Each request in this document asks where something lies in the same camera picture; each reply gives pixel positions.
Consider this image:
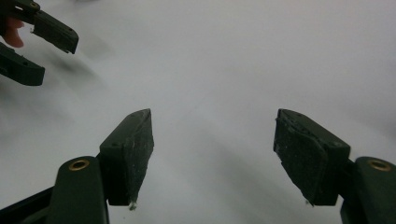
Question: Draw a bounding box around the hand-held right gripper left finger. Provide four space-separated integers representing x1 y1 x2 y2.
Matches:
98 107 155 208

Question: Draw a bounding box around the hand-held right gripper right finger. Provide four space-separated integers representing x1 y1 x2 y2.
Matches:
273 107 352 207

